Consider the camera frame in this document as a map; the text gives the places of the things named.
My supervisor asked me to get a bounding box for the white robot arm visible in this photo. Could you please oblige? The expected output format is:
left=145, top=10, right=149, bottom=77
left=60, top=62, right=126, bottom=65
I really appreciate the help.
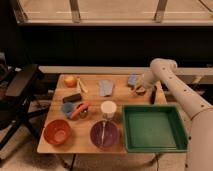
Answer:
left=140, top=58, right=213, bottom=171

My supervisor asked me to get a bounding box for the purple bowl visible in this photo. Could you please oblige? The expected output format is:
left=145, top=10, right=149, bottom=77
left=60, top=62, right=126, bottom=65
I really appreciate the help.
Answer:
left=90, top=120, right=119, bottom=149

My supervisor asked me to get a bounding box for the red bowl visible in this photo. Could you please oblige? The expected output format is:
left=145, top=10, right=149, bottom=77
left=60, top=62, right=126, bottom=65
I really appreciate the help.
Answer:
left=43, top=119, right=71, bottom=146

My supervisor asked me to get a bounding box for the blue sponge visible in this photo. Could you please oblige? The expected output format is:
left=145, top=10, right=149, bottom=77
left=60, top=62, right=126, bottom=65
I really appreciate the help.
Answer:
left=127, top=74, right=137, bottom=87

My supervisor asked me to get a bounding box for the blue cloth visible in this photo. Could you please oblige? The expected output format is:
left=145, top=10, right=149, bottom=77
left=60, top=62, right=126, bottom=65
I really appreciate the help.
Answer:
left=98, top=80, right=114, bottom=97

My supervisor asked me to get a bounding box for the white cup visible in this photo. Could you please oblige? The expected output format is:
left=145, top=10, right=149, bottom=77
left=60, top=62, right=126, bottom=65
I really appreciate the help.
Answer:
left=101, top=101, right=117, bottom=119

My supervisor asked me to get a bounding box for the green plastic tray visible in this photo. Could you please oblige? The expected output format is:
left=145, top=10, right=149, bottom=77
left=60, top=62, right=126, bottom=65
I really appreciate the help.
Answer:
left=122, top=105, right=188, bottom=153

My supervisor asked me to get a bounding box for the white spatula utensil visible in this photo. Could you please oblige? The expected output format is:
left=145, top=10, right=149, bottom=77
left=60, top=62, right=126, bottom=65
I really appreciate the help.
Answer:
left=77, top=78, right=88, bottom=93

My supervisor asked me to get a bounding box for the wooden table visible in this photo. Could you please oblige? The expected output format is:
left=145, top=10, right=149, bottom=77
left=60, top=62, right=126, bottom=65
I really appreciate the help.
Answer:
left=36, top=73, right=169, bottom=155

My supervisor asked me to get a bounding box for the orange carrot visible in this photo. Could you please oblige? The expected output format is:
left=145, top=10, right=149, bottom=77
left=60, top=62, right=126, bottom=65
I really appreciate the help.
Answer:
left=70, top=102, right=91, bottom=119

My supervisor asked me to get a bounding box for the small glass jar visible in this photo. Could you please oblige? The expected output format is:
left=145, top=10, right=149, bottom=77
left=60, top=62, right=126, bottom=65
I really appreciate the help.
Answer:
left=77, top=103, right=88, bottom=119

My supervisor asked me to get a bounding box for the black rectangular block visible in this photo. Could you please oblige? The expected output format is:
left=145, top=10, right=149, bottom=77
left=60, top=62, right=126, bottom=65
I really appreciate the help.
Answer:
left=62, top=93, right=82, bottom=103

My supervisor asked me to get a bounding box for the orange apple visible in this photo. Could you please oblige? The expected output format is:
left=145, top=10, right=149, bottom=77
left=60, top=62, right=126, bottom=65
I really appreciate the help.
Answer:
left=64, top=76, right=77, bottom=87

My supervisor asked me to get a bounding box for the blue small cup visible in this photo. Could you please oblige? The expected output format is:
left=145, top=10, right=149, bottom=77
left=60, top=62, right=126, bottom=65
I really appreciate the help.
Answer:
left=61, top=102, right=74, bottom=118

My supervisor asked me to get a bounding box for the black office chair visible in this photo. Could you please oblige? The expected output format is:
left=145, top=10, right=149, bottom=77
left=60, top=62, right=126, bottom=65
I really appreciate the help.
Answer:
left=0, top=52, right=49, bottom=151

